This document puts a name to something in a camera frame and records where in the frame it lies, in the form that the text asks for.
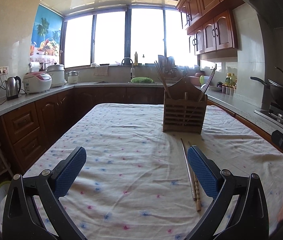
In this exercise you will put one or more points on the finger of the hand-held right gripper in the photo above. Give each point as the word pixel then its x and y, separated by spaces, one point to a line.
pixel 281 141

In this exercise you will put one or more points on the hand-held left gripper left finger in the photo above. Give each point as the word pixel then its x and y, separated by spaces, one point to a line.
pixel 69 172

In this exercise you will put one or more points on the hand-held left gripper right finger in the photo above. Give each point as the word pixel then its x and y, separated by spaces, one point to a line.
pixel 202 172

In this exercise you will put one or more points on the wooden chopstick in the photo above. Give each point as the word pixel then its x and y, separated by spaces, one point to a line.
pixel 197 197

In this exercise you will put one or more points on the wooden utensil holder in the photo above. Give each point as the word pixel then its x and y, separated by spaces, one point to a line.
pixel 181 120

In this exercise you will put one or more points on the bundle of wooden chopsticks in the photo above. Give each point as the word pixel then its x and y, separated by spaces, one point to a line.
pixel 162 77

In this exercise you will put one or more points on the dish rack with utensils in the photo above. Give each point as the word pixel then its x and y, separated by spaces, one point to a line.
pixel 167 65

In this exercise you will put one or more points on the gas stove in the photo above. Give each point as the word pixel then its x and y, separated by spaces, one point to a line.
pixel 279 116

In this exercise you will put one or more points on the grey kitchen countertop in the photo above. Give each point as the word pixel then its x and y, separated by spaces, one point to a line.
pixel 231 102

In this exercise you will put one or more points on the wooden lower cabinets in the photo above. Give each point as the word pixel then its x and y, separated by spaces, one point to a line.
pixel 26 125

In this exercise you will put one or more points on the wooden cabinets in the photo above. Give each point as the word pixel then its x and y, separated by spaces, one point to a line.
pixel 26 125
pixel 211 17

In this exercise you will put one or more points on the floral tablecloth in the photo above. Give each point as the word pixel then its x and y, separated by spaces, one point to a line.
pixel 131 155

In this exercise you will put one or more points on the green round lid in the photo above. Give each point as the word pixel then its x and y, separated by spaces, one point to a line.
pixel 3 191

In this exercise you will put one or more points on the row of spice jars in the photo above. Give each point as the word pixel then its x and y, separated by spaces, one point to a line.
pixel 229 90

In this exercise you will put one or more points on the plate with food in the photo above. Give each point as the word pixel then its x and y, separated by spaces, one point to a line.
pixel 215 88

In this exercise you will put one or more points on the pink lidded container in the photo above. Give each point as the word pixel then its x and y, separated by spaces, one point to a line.
pixel 194 78

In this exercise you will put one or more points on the small white cooker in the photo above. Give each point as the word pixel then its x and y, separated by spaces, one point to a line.
pixel 73 78

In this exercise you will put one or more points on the pink white rice cooker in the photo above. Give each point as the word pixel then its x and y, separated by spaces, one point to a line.
pixel 37 82

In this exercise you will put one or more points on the large white rice cooker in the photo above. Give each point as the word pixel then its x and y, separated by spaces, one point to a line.
pixel 56 76

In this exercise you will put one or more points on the kitchen sink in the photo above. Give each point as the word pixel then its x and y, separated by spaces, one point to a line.
pixel 111 82

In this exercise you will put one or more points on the steel electric kettle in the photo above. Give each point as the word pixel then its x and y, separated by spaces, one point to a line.
pixel 13 88

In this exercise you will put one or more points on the pink cloth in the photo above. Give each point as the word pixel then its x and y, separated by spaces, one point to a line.
pixel 101 71

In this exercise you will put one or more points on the green colander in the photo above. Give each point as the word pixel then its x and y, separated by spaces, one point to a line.
pixel 142 80

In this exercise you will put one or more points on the metal faucet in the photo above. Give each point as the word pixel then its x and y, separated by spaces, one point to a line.
pixel 131 67

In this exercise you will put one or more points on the yellow dish soap bottle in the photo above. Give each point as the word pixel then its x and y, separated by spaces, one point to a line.
pixel 136 58

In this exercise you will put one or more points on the kitchen window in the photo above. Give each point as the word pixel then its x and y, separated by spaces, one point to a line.
pixel 111 37

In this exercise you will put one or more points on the wooden upper cabinets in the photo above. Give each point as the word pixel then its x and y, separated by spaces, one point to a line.
pixel 211 17

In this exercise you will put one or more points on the white wall outlet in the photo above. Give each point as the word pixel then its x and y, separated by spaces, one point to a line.
pixel 213 66

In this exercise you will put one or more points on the tropical wall poster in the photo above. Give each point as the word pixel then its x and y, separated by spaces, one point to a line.
pixel 46 32

